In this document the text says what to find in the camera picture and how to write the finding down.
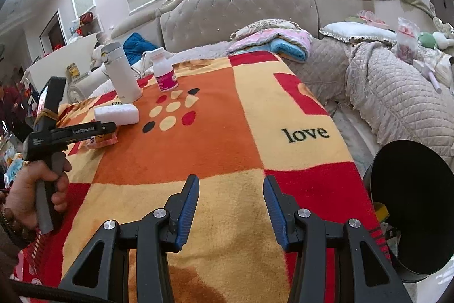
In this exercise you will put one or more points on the blue face mask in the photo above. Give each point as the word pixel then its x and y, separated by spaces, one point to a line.
pixel 16 166

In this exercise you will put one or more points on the pink folded blanket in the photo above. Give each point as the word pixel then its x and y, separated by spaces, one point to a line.
pixel 269 38

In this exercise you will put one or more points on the white foam block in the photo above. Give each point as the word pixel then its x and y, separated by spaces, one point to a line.
pixel 117 114

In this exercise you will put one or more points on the white plush toy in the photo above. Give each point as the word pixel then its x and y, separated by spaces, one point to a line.
pixel 97 56

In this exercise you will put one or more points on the white cabinet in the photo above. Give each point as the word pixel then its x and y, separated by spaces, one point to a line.
pixel 60 65

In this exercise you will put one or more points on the red hanging garments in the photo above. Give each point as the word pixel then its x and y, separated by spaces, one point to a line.
pixel 10 104

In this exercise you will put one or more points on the clear bag with red print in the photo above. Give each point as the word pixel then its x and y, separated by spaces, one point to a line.
pixel 408 40

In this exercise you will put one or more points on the pink packet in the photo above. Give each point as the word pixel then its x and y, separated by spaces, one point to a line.
pixel 103 142

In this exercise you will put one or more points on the light blue folded blanket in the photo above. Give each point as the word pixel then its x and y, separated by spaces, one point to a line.
pixel 289 49

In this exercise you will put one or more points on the yellow jar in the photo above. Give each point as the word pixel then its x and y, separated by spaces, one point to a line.
pixel 72 72

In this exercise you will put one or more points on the blue padded jacket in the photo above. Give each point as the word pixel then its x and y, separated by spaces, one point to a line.
pixel 138 47

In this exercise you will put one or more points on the black round bin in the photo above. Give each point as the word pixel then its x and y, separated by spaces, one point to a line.
pixel 415 189

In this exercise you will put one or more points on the green plush toy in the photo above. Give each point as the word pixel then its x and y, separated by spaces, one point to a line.
pixel 434 39

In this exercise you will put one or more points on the beige thermos bottle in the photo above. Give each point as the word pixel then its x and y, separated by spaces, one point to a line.
pixel 122 75

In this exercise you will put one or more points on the beige crumpled garment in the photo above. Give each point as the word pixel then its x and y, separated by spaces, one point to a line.
pixel 147 63

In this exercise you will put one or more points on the person's left forearm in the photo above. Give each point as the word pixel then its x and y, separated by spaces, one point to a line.
pixel 14 253

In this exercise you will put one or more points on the red orange printed blanket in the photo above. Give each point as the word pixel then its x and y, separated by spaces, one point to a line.
pixel 212 132

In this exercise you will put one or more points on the white pink-label pill bottle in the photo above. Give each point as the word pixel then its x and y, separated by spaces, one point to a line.
pixel 165 72

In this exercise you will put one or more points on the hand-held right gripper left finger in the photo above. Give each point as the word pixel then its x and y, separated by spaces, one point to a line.
pixel 188 209

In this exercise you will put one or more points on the person's left hand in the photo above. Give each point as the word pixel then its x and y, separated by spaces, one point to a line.
pixel 23 198

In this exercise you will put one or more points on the beige quilted bedspread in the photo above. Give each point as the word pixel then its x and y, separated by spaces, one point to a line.
pixel 383 100

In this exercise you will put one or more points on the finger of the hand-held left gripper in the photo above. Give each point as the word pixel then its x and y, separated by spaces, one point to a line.
pixel 104 129

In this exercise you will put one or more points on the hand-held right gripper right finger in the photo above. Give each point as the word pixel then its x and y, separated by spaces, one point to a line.
pixel 275 209

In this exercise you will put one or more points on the pale ruffled pillow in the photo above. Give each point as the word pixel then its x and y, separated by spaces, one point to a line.
pixel 354 31

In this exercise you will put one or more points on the beige tufted headboard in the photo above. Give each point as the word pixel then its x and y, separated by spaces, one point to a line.
pixel 241 8

